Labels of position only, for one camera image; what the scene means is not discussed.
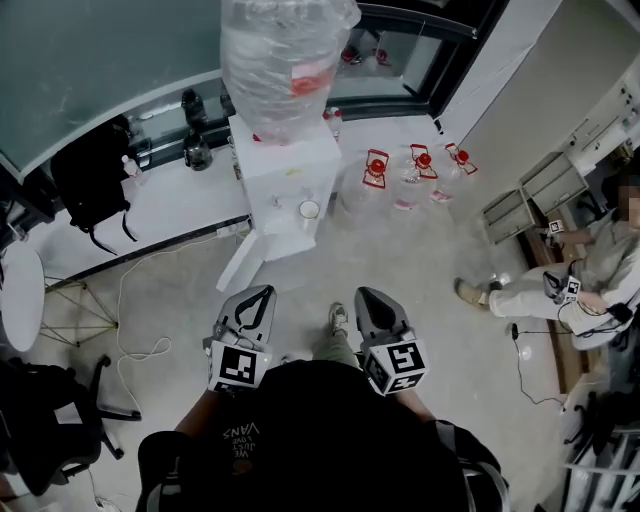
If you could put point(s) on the white curved ledge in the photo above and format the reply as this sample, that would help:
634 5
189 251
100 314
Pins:
190 200

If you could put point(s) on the white water dispenser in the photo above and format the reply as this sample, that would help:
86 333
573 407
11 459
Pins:
285 170

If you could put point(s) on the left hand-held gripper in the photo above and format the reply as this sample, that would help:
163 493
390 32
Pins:
235 367

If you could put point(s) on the black office chair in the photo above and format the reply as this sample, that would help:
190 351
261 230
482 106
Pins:
45 425
600 420

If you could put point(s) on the clear jug red cap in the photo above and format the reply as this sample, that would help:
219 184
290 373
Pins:
367 192
452 180
415 187

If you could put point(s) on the person's left forearm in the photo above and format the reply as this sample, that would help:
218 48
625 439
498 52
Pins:
202 415

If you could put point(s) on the small black device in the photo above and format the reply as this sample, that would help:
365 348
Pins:
514 331

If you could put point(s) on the black window frame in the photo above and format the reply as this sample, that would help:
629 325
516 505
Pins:
465 50

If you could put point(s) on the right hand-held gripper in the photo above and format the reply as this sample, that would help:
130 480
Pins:
400 362

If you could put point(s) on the person's black shirt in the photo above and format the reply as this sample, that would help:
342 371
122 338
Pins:
325 440

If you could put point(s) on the white cup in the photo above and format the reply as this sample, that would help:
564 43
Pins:
309 210

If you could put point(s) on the person's right forearm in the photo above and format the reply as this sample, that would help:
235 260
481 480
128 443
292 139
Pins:
417 405

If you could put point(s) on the person's left shoe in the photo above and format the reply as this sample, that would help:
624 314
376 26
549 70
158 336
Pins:
291 357

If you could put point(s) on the large plastic-wrapped water bottle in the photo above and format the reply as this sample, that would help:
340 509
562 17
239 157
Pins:
280 60

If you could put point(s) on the person's shoe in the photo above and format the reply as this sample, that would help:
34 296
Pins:
291 357
339 317

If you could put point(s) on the round white side table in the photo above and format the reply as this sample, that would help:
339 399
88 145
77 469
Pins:
20 300

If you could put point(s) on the white metal rack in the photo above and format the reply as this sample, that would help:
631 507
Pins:
600 480

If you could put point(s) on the dark glass pot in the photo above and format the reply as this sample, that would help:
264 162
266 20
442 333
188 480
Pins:
197 152

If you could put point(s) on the white drawer cabinet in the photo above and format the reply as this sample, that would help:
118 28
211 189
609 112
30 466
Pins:
545 192

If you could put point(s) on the person's right shoe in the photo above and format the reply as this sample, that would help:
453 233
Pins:
339 317

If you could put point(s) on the white power strip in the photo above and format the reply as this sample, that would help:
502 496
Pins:
233 230

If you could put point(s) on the white plug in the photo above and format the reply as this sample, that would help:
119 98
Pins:
107 504

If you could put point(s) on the black backpack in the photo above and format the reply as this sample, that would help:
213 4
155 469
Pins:
90 185

